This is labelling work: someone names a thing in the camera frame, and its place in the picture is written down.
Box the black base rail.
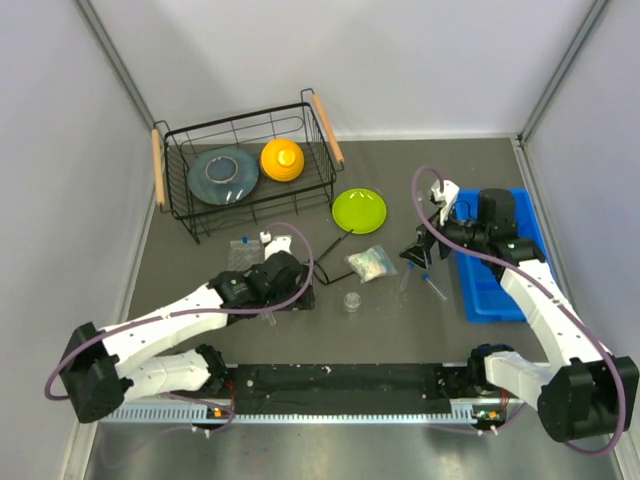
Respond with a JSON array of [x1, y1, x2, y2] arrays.
[[229, 363, 478, 415]]

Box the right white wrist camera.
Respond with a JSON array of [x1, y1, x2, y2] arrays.
[[431, 180, 460, 225]]

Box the black wire basket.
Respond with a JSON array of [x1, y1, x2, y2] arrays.
[[151, 88, 344, 241]]

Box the lime green plate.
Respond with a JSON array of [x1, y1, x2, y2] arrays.
[[332, 188, 387, 235]]

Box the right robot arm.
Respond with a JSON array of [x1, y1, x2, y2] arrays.
[[402, 181, 639, 443]]

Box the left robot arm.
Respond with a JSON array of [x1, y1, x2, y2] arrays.
[[58, 251, 314, 424]]

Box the clear tube rack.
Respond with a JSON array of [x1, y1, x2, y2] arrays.
[[227, 240, 264, 271]]

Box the small clear round dish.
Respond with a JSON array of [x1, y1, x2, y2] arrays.
[[344, 292, 362, 312]]

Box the blue plastic divided bin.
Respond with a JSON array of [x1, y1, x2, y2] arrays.
[[455, 188, 547, 323]]

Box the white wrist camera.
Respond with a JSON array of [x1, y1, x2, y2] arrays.
[[431, 180, 460, 225], [259, 231, 292, 260]]

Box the orange ribbed bowl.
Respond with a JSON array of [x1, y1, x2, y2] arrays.
[[260, 138, 305, 182]]

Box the clear plastic bag with contents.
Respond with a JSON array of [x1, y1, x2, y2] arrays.
[[345, 245, 397, 283]]

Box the blue ceramic plate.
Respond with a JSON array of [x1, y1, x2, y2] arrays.
[[187, 146, 260, 206]]

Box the black wire stand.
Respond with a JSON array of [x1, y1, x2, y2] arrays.
[[313, 229, 356, 286]]

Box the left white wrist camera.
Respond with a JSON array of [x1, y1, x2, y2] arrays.
[[259, 231, 292, 260]]

